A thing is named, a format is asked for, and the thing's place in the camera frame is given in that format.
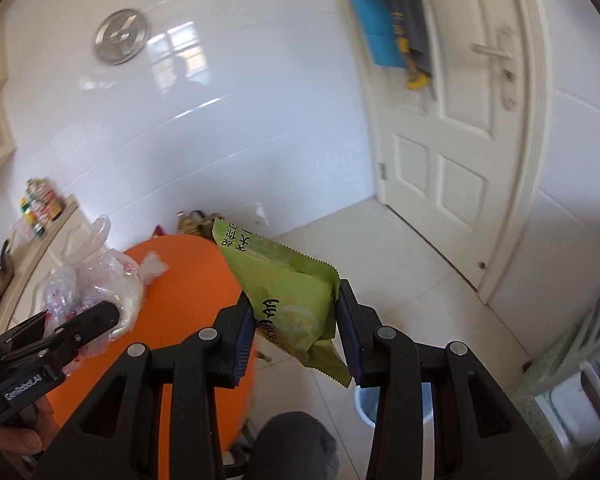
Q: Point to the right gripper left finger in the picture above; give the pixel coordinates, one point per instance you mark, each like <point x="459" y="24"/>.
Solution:
<point x="114" y="432"/>

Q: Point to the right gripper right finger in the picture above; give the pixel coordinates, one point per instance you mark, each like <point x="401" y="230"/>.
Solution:
<point x="478" y="433"/>

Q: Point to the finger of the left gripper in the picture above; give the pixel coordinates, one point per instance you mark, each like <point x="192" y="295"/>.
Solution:
<point x="86" y="327"/>

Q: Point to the clear plastic bag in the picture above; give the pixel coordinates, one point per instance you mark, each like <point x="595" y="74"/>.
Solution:
<point x="94" y="273"/>

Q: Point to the green snack wrapper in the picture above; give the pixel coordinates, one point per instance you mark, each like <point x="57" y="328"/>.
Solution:
<point x="292" y="296"/>

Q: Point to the cream lower kitchen cabinet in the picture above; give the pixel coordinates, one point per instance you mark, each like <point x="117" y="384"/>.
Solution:
<point x="38" y="261"/>

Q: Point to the light blue trash bin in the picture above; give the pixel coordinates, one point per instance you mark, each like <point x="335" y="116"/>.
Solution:
<point x="366" y="401"/>

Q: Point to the left hand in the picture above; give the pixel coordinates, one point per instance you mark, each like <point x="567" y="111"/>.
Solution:
<point x="18" y="442"/>

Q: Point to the green white shelf rack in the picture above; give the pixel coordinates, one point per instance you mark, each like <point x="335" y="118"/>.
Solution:
<point x="559" y="395"/>

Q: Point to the round orange table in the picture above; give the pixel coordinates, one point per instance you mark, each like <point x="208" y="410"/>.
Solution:
<point x="185" y="299"/>

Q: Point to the condiment bottles group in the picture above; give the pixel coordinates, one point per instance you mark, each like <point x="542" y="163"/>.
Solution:
<point x="40" y="205"/>

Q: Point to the grey trouser leg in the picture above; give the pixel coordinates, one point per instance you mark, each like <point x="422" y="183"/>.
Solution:
<point x="293" y="445"/>

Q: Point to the white panelled door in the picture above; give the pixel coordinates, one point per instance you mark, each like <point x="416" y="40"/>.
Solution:
<point x="450" y="160"/>

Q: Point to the yellow cloth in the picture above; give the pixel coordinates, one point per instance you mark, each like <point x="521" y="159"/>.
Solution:
<point x="416" y="79"/>

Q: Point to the blue apron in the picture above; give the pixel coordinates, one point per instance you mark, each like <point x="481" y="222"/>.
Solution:
<point x="375" y="20"/>

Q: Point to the grey apron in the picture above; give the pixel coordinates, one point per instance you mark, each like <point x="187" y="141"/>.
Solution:
<point x="409" y="21"/>

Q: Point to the steel wok with handle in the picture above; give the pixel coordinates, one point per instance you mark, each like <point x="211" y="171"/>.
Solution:
<point x="7" y="268"/>

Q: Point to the round silver wall cover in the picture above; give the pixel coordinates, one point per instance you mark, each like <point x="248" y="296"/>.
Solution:
<point x="121" y="37"/>

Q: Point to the silver door handle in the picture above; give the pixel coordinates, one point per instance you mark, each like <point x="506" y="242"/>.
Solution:
<point x="505" y="54"/>

